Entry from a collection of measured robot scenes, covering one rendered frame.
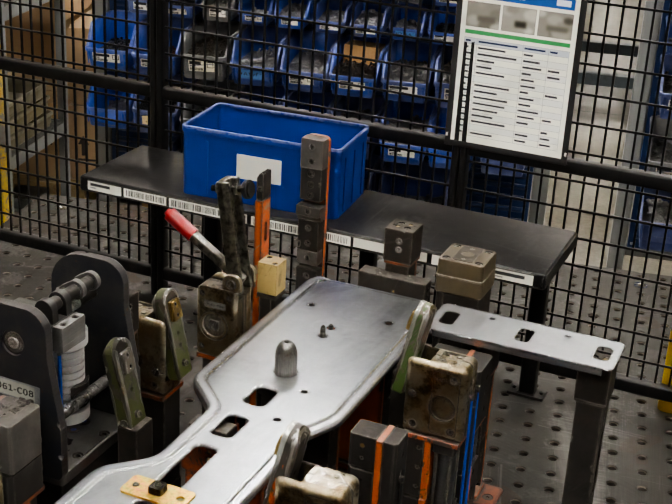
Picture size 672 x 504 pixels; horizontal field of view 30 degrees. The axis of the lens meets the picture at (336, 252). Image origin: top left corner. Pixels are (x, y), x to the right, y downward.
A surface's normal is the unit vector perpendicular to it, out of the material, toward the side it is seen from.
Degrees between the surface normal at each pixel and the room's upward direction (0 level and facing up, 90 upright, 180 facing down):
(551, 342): 0
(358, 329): 0
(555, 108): 90
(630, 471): 0
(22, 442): 90
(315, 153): 90
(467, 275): 89
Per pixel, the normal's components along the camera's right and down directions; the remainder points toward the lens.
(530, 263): 0.05, -0.92
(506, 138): -0.40, 0.34
